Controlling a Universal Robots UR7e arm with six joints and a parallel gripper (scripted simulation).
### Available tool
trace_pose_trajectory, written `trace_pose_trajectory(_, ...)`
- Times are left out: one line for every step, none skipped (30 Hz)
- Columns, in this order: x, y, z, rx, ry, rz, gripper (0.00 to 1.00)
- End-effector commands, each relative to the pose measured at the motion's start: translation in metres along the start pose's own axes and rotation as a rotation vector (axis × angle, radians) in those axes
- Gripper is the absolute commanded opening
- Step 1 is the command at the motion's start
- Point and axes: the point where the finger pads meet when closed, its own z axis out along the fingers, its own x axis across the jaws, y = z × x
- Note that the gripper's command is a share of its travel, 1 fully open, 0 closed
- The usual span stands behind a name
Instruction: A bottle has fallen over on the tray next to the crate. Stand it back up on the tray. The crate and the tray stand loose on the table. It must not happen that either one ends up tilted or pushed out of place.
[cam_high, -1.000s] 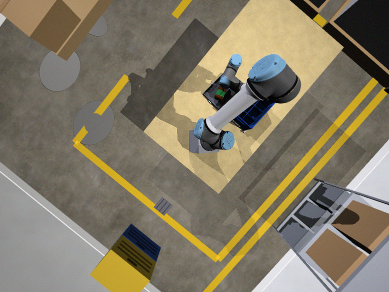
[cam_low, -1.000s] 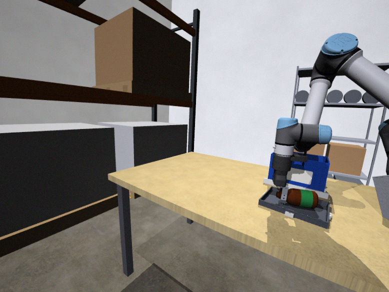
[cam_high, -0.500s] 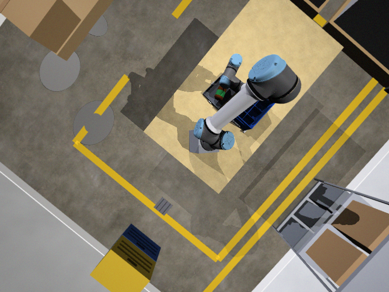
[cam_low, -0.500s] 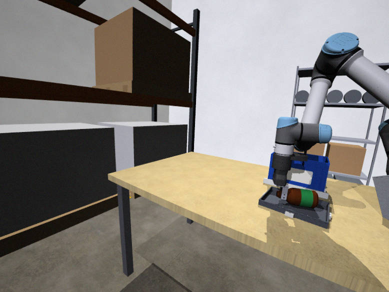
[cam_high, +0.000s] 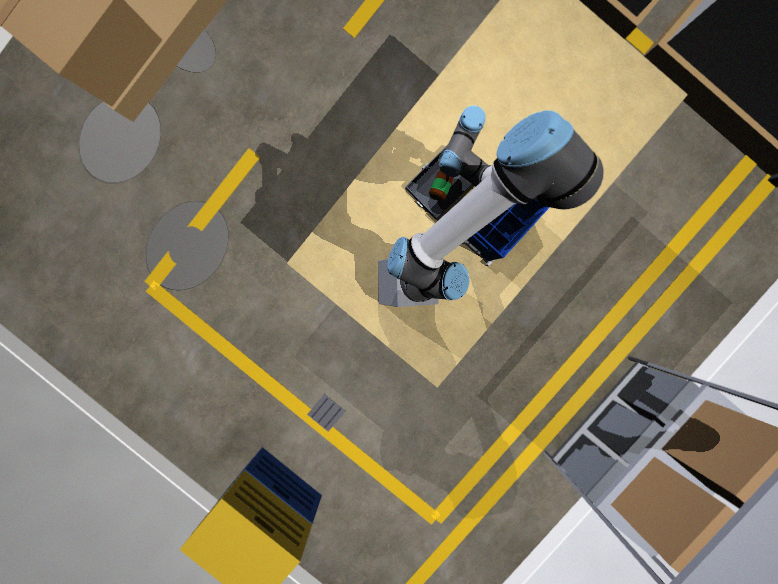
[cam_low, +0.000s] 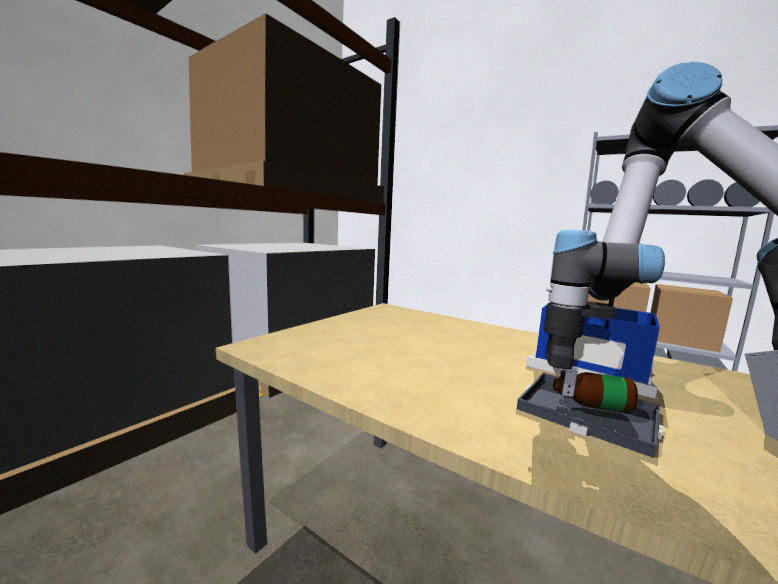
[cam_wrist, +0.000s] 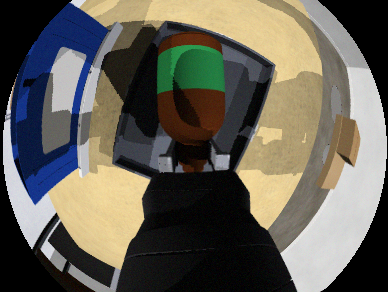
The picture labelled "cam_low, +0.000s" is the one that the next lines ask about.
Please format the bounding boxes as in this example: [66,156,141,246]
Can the brown bottle with green label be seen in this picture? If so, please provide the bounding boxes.
[553,372,638,413]

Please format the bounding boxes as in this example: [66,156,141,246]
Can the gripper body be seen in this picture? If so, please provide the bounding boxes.
[544,282,617,369]

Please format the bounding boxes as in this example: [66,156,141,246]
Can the blue plastic crate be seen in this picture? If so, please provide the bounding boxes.
[536,305,660,384]

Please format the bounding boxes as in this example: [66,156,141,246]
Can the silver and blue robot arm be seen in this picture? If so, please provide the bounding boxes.
[550,62,778,350]

